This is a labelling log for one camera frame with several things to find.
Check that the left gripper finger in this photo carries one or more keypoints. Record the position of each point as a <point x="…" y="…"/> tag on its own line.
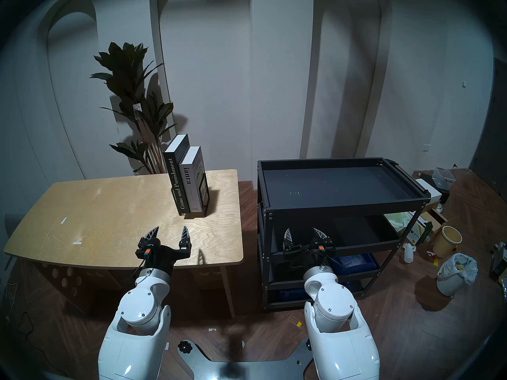
<point x="185" y="238"/>
<point x="150" y="236"/>

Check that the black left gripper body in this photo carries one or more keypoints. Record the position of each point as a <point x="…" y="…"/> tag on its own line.
<point x="164" y="258"/>

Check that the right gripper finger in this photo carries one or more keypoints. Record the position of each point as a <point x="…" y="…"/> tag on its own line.
<point x="288" y="238"/>
<point x="323" y="240"/>

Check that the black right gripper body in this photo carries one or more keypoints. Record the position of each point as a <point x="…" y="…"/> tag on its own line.
<point x="307" y="258"/>

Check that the white ianra book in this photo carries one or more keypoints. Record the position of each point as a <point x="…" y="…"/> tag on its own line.
<point x="192" y="185"/>

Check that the black Crime and Punishment book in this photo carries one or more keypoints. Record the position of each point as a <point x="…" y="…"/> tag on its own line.
<point x="174" y="173"/>

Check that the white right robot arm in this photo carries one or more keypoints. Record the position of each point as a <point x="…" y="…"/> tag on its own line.
<point x="332" y="304"/>

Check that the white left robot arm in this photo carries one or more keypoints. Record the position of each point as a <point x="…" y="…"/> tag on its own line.
<point x="140" y="306"/>

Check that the blue plastic bin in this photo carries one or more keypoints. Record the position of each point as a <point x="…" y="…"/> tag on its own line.
<point x="354" y="262"/>

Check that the light wooden table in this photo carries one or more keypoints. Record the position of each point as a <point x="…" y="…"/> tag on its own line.
<point x="119" y="209"/>

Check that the black metal utility cart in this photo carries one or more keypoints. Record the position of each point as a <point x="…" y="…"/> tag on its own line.
<point x="336" y="185"/>

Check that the green white packaging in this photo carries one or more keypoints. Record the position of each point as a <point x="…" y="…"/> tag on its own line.
<point x="408" y="225"/>

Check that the small white plastic bottle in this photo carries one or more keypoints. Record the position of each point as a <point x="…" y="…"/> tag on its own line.
<point x="408" y="254"/>

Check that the small red yellow object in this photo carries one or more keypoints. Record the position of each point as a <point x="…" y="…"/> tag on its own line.
<point x="433" y="259"/>

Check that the open cardboard box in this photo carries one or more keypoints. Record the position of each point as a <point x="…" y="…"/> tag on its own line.
<point x="433" y="223"/>

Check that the white rectangular box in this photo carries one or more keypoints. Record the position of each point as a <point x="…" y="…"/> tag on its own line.
<point x="429" y="189"/>

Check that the yellow plastic bucket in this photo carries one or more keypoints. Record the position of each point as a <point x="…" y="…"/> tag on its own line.
<point x="447" y="240"/>

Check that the clear plastic storage box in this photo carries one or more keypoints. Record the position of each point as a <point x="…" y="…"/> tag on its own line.
<point x="443" y="177"/>

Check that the white bagged trash bin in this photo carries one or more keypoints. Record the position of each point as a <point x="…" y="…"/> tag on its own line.
<point x="455" y="274"/>

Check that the tall dark green potted plant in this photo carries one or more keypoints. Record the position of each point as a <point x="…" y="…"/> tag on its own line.
<point x="126" y="70"/>

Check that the small cluttered carton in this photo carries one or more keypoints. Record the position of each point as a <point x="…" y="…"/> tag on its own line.
<point x="500" y="262"/>

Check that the dark door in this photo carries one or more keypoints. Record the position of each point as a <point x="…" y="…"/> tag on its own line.
<point x="491" y="145"/>

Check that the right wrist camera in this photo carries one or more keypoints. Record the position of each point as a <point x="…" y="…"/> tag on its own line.
<point x="321" y="249"/>

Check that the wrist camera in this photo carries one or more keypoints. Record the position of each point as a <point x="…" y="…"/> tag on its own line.
<point x="321" y="249"/>
<point x="147" y="253"/>

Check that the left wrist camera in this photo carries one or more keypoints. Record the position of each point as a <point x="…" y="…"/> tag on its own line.
<point x="147" y="253"/>

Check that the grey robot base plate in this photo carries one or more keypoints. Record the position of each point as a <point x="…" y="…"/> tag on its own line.
<point x="237" y="369"/>

